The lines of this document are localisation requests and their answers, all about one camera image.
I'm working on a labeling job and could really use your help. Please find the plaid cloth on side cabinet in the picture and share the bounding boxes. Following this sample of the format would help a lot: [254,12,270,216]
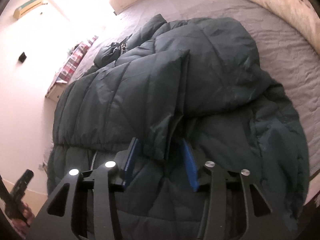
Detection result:
[48,35,98,92]

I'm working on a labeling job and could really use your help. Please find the dark green puffer jacket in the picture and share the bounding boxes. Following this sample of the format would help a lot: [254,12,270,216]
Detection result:
[47,15,309,239]

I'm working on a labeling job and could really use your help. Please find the black wall switch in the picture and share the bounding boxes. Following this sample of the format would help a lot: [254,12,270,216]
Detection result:
[18,52,27,63]

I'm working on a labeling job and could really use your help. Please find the purple quilted bed cover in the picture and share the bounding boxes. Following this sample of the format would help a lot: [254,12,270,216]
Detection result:
[72,0,319,174]

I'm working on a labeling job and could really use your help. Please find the person's left hand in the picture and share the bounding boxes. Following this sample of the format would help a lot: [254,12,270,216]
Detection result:
[11,202,35,239]

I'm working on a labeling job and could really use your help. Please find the wall air conditioner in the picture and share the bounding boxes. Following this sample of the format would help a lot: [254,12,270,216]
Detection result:
[13,0,48,20]

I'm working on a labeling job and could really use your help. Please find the white side cabinet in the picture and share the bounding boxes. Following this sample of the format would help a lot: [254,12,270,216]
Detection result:
[45,80,68,103]

